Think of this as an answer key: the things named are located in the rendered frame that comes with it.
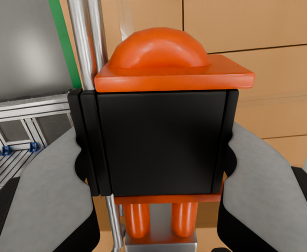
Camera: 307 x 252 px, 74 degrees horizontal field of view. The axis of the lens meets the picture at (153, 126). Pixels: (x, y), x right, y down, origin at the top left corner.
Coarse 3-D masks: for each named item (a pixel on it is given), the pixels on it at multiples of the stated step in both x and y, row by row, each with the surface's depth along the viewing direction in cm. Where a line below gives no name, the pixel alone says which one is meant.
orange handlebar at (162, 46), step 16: (144, 32) 10; (160, 32) 10; (176, 32) 10; (128, 48) 10; (144, 48) 10; (160, 48) 10; (176, 48) 10; (192, 48) 10; (112, 64) 10; (128, 64) 10; (144, 64) 10; (160, 64) 10; (176, 64) 10; (192, 64) 10; (208, 64) 11; (128, 208) 15; (144, 208) 16; (176, 208) 16; (192, 208) 16; (128, 224) 16; (144, 224) 17; (176, 224) 17; (192, 224) 17
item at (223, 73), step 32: (224, 64) 11; (96, 96) 10; (128, 96) 9; (160, 96) 9; (192, 96) 10; (224, 96) 10; (128, 128) 10; (160, 128) 10; (192, 128) 10; (224, 128) 10; (128, 160) 11; (160, 160) 11; (192, 160) 11; (224, 160) 11; (128, 192) 12; (160, 192) 13; (192, 192) 13
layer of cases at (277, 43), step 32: (64, 0) 65; (128, 0) 65; (160, 0) 66; (192, 0) 66; (224, 0) 66; (256, 0) 66; (288, 0) 67; (128, 32) 70; (192, 32) 71; (224, 32) 71; (256, 32) 71; (288, 32) 72; (256, 64) 77; (288, 64) 77; (256, 96) 83; (288, 96) 83; (256, 128) 90; (288, 128) 91; (288, 160) 100
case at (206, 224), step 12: (96, 204) 44; (204, 204) 43; (216, 204) 43; (120, 216) 41; (204, 216) 41; (216, 216) 41; (108, 228) 39; (204, 228) 39; (216, 228) 39; (108, 240) 40; (204, 240) 41; (216, 240) 41
